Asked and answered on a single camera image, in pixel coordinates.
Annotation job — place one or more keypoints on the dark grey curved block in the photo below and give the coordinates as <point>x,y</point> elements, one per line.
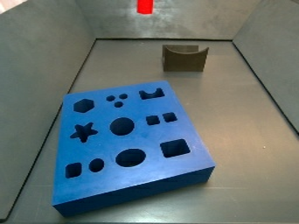
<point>185,58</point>

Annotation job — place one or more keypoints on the red hexagonal prism peg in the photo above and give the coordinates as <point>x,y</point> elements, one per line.
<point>145,6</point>

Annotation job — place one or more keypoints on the blue foam shape board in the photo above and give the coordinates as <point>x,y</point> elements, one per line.
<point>128,146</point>

